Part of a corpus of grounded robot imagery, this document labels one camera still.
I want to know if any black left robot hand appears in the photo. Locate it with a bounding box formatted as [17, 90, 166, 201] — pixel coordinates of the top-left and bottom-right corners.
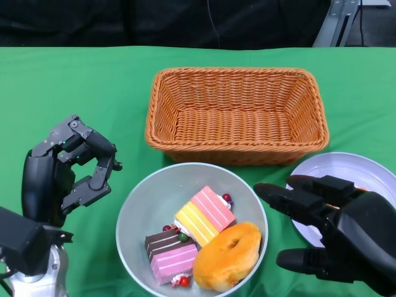
[22, 114, 123, 228]

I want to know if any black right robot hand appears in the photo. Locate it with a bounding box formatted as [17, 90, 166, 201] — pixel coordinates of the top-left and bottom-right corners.
[253, 174, 396, 296]

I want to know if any grey-green round bowl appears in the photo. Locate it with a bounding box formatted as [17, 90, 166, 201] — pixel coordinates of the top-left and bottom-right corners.
[116, 162, 269, 295]

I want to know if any orange ring doughnut bread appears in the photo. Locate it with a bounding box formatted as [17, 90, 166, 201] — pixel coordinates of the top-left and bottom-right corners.
[193, 221, 262, 292]

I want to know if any white round plate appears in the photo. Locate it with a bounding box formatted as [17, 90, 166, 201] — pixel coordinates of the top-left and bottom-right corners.
[285, 152, 396, 248]

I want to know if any brown pink layered cake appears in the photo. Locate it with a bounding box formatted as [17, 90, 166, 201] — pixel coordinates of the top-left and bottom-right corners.
[144, 230, 199, 288]

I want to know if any pink yellow layered cake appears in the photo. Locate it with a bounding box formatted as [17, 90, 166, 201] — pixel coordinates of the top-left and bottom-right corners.
[173, 185, 236, 248]

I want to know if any orange wicker basket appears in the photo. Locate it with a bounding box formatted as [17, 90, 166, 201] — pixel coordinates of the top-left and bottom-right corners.
[145, 67, 330, 166]

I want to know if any green tablecloth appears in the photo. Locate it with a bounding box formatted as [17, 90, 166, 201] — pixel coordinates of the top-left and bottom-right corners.
[0, 45, 396, 297]

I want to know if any black backdrop cloth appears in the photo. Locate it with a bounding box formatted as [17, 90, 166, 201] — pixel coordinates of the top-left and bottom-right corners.
[0, 0, 332, 50]

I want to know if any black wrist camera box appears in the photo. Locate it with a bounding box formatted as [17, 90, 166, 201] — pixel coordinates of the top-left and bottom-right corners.
[0, 206, 50, 276]

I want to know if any grey metal stand frame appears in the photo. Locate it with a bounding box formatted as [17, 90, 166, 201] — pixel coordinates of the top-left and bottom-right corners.
[312, 0, 392, 48]

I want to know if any thin black cable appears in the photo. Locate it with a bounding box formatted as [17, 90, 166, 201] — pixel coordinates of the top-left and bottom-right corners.
[358, 0, 367, 47]

